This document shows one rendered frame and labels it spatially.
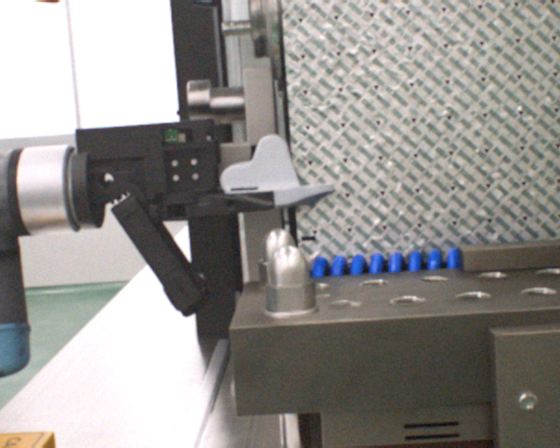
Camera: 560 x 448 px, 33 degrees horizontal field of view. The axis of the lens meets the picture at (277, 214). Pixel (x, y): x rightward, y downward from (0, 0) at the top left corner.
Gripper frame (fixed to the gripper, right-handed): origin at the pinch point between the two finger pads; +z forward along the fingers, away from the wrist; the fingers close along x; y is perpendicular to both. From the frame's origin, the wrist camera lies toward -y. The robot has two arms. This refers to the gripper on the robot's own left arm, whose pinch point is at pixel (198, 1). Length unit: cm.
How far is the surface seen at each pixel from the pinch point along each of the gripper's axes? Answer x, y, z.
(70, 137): 547, -114, -105
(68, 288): 547, -201, -47
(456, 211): -8.0, -1.5, 29.0
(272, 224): 0.1, -12.6, 17.4
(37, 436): -15.8, -35.1, 11.8
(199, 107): -0.1, -7.8, 5.7
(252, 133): -0.7, -6.7, 11.0
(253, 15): -5.4, 1.7, 5.4
